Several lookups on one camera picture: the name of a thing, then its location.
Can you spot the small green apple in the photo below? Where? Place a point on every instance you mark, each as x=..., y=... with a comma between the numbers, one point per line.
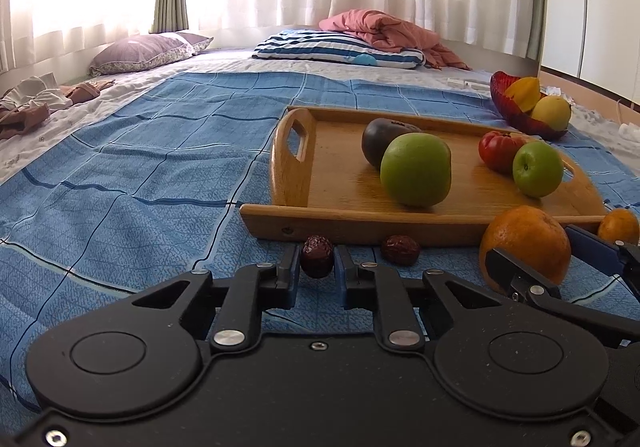
x=537, y=169

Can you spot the yellow starfruit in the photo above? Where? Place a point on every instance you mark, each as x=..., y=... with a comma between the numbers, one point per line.
x=525, y=94

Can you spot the white crumpled tissue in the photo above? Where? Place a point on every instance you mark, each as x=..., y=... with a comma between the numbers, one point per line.
x=557, y=92

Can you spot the pink quilt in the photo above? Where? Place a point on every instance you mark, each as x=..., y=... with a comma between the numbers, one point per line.
x=380, y=27

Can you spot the large green apple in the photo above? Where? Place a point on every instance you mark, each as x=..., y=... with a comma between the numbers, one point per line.
x=415, y=169

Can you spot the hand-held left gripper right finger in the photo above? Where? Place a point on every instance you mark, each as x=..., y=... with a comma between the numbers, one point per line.
x=341, y=277

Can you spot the white wardrobe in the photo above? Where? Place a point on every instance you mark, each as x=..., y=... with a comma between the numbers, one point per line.
x=590, y=2

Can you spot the dark brown round fruit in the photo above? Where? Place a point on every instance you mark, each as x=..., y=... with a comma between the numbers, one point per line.
x=380, y=142

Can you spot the brown bed frame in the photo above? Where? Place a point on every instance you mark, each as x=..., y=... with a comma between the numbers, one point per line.
x=500, y=54

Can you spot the large orange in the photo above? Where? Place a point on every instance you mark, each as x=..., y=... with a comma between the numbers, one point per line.
x=530, y=237

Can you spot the blue striped pillow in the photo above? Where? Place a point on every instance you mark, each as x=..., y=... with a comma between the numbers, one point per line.
x=320, y=49

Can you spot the brown and white clothes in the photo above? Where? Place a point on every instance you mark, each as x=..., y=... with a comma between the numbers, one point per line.
x=25, y=112

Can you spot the red glass bowl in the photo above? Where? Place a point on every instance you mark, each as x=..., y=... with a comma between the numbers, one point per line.
x=502, y=97

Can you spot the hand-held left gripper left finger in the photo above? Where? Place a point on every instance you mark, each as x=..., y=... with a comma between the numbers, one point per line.
x=292, y=284

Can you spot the small orange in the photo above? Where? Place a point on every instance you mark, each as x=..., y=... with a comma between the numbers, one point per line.
x=620, y=227

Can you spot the blue checked blanket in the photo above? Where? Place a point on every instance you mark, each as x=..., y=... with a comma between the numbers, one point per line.
x=125, y=202

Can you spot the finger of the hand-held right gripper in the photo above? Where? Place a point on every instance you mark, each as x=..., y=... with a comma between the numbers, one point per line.
x=592, y=247
x=520, y=277

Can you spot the white quilted bed sheet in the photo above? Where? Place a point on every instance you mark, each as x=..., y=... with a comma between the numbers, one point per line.
x=225, y=59

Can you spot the yellow pear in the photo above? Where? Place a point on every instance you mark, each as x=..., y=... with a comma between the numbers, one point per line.
x=550, y=113

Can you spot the wooden tray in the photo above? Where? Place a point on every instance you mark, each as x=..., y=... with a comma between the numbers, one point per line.
x=340, y=177

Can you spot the red jujube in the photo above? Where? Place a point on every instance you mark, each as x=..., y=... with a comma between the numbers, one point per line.
x=400, y=249
x=316, y=254

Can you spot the red ribbed tomato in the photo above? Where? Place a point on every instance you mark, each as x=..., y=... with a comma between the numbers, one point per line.
x=497, y=149

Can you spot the purple pillow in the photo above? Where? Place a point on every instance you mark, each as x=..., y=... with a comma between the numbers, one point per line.
x=140, y=52

